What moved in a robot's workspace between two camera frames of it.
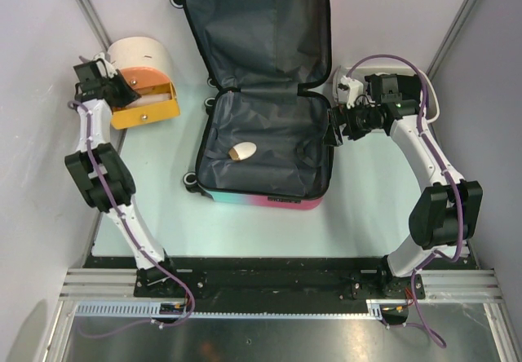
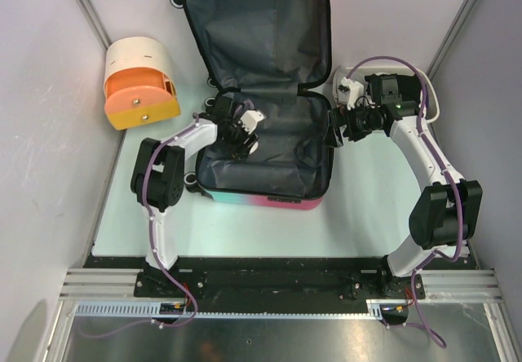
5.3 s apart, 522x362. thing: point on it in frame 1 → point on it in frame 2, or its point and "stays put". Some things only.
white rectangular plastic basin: [356, 75] stays put
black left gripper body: [120, 91] → [236, 138]
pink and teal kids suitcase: [264, 36] stays put
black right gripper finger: [333, 134] stays put
